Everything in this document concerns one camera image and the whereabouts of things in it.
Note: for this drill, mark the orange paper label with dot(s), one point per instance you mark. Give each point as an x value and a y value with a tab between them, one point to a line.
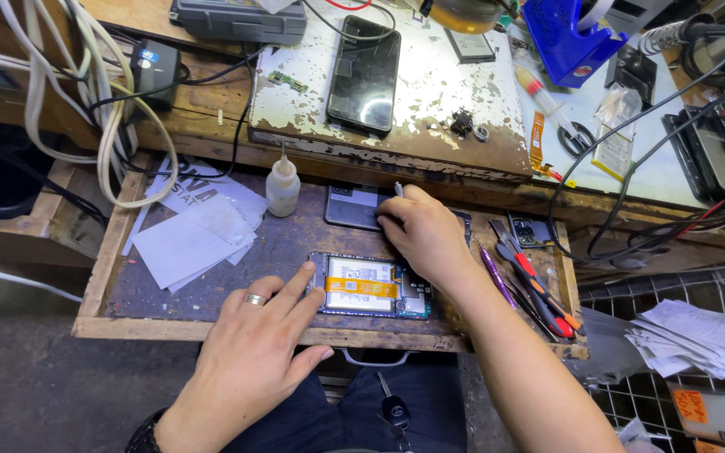
690	406

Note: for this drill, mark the phone battery in clear bag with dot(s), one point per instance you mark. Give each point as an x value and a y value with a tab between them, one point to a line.
615	148

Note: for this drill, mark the grey phone back cover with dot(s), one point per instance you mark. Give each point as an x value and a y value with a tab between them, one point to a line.
353	207

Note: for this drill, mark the purple screwdriver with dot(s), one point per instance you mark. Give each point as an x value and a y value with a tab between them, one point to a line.
496	277

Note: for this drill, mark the clear syringe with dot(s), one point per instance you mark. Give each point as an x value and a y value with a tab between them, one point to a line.
542	97

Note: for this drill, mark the white paper sheets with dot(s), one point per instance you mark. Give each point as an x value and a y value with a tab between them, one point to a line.
196	236

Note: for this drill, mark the black power adapter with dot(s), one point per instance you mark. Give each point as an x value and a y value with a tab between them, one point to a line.
155	72

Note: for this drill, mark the soldering iron with spring stand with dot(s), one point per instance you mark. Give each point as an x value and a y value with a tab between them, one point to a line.
690	31

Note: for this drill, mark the phone with white battery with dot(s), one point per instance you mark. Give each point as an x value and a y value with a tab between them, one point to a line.
362	296

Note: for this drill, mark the white plastic dropper bottle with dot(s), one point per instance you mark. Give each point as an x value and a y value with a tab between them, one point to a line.
282	189

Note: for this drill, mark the person's dark trousers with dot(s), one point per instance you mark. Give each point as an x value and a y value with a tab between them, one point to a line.
337	415

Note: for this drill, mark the wooden drawer tray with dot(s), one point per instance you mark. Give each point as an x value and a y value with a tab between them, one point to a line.
262	251

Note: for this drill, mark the yellow metal bowl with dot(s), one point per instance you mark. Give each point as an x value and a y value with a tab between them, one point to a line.
466	16

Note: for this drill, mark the small black phone parts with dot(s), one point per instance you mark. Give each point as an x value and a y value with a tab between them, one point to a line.
463	123

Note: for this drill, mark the grey plastic case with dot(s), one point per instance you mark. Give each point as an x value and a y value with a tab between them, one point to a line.
240	22

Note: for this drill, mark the black phone camera frame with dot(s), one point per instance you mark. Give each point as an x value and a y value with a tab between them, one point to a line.
529	231

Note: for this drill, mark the black smartphone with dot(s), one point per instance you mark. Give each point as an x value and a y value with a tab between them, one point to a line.
364	75

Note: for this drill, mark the person's left hand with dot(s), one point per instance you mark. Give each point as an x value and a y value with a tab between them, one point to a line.
243	365

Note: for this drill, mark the small black phone battery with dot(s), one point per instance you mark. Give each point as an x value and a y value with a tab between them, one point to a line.
471	46

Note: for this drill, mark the blue plastic holder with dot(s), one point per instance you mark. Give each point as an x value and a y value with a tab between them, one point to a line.
567	47

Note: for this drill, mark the person's right fingers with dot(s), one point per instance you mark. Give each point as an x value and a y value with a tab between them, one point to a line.
394	221

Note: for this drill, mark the worn white painted board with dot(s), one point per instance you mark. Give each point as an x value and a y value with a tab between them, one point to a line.
444	94

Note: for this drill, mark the stack of white paper slips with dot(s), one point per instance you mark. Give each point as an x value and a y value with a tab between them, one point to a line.
693	340

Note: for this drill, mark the silver metal hand tool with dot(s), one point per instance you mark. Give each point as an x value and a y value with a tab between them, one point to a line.
398	189

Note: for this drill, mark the small green circuit board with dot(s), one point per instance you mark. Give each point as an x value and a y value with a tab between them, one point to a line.
287	81

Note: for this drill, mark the stack of black phone frames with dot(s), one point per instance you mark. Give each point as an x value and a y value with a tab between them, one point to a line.
708	154

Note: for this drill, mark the person's right hand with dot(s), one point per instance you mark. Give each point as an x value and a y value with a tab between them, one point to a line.
428	236

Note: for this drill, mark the black metal bracket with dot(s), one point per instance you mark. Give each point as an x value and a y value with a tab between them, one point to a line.
632	72

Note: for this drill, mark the black car key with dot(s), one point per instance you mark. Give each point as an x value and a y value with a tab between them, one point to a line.
395	412

